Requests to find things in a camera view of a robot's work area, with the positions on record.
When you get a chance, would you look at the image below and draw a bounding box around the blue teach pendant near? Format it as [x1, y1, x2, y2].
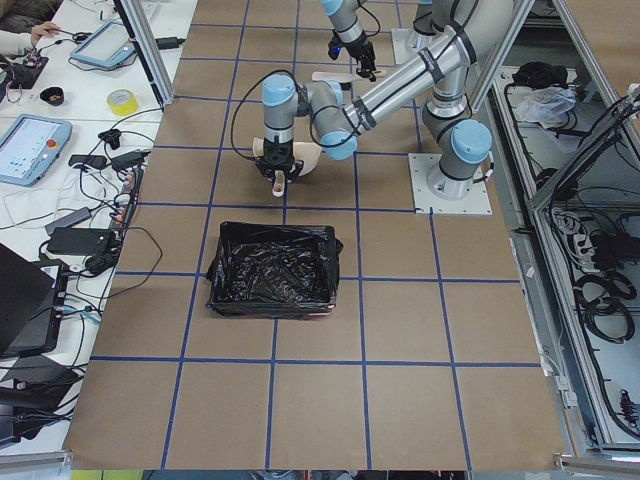
[1, 114, 73, 187]

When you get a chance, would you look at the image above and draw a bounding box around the person's hand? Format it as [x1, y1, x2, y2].
[30, 21, 60, 47]

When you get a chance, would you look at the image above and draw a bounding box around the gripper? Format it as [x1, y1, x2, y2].
[328, 33, 377, 81]
[253, 138, 304, 182]

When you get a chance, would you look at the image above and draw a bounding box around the aluminium frame post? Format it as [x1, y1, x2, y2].
[114, 0, 175, 109]

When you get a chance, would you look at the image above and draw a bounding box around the blue teach pendant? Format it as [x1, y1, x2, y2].
[1, 114, 73, 187]
[69, 20, 136, 71]

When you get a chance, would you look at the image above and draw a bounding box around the yellow tape roll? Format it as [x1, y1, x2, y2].
[106, 89, 139, 117]

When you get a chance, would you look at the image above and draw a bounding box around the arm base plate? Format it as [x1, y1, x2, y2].
[408, 153, 493, 216]
[391, 29, 435, 66]

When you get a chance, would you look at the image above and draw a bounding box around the crumpled white cloth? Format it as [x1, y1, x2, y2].
[514, 86, 576, 129]

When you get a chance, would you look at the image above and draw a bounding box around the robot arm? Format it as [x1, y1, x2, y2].
[320, 0, 377, 82]
[254, 1, 513, 197]

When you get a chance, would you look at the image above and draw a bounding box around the black computer mouse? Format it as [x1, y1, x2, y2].
[85, 253, 118, 276]

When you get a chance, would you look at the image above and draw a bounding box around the beige plastic dustpan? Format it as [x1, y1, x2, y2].
[252, 137, 322, 198]

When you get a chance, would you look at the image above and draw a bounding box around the small black bowl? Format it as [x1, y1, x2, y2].
[39, 86, 65, 106]

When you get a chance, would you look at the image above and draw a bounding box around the black power adapter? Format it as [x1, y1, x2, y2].
[47, 227, 115, 255]

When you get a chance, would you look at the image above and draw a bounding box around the blue teach pendant far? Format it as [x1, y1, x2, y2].
[69, 20, 136, 71]

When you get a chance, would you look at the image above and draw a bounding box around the black-lined trash bin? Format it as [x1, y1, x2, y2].
[206, 221, 343, 319]

